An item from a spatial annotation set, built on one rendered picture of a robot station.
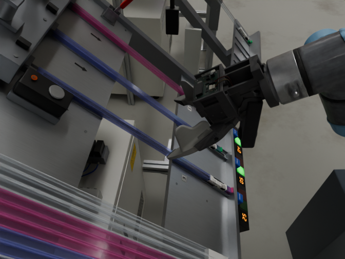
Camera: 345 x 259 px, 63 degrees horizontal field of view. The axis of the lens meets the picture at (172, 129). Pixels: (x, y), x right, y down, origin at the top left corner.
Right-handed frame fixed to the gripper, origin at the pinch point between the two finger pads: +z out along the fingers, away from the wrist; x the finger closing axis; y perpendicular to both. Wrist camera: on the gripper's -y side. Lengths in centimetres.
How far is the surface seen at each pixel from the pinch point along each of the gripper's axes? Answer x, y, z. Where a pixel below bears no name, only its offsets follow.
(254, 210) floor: -32, -101, 17
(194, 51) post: -58, -18, 8
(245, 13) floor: -247, -107, 8
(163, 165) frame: -34, -50, 40
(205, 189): 2.8, -18.7, 2.4
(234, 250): 14.3, -26.1, -0.9
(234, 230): 10.0, -26.1, -1.1
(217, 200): 3.6, -22.9, 1.3
